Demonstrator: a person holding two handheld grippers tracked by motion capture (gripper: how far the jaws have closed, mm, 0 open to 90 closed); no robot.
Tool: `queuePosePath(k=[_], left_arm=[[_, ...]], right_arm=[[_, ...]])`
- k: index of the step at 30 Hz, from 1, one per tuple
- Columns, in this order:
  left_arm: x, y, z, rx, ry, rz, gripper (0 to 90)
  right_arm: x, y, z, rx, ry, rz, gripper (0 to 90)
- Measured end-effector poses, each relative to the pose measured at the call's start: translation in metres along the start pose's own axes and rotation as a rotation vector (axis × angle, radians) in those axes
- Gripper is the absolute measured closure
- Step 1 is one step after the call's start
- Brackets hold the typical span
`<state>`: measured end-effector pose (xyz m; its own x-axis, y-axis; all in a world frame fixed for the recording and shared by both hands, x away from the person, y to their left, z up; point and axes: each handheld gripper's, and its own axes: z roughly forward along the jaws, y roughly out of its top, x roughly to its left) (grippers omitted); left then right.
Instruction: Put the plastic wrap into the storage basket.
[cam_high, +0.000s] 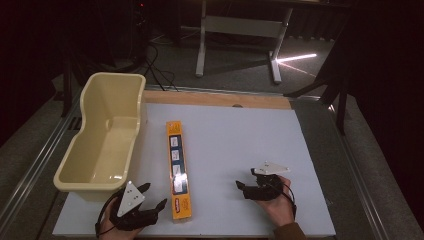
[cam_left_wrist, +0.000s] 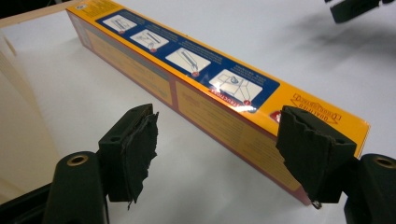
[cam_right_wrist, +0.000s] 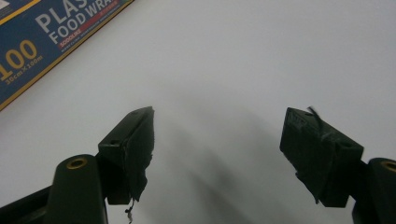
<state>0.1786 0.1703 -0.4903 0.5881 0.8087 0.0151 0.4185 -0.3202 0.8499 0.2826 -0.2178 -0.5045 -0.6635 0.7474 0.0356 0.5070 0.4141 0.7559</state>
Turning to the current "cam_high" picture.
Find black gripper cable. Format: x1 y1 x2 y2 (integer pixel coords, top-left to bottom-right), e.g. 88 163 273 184
281 182 298 221
94 196 122 238

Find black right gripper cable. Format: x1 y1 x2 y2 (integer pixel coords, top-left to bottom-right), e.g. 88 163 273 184
281 182 298 221

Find person's left hand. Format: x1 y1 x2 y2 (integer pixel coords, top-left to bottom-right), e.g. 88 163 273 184
98 199 143 240

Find black stand with angled legs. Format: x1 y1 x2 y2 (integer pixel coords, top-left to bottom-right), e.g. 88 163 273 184
283 43 351 136

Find metal frame rail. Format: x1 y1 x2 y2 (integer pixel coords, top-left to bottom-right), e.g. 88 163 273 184
0 96 83 231
144 84 321 100
328 103 391 240

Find black upright stand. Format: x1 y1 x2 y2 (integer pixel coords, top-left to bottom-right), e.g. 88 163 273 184
61 59 88 118

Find long orange box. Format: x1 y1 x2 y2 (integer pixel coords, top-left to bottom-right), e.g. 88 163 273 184
165 120 193 224

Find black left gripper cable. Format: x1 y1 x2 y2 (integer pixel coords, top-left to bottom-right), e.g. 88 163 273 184
94 196 122 238

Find person's right hand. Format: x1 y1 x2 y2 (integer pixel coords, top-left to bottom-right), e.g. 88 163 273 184
258 176 297 228

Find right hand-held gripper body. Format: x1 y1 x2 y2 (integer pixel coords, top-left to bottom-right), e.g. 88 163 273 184
244 162 291 201

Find black floor cables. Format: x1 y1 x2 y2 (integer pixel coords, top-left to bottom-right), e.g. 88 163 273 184
133 43 179 93

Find cream plastic tub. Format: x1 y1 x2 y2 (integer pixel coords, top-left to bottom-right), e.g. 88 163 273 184
53 72 147 203

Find white metal desk frame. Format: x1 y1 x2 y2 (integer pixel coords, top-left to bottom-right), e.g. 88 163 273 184
195 0 294 85

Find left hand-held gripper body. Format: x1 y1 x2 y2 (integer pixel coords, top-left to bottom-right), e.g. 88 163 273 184
109 180 159 232

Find white table sheet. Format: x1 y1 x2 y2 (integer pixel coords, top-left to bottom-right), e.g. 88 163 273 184
52 102 337 238

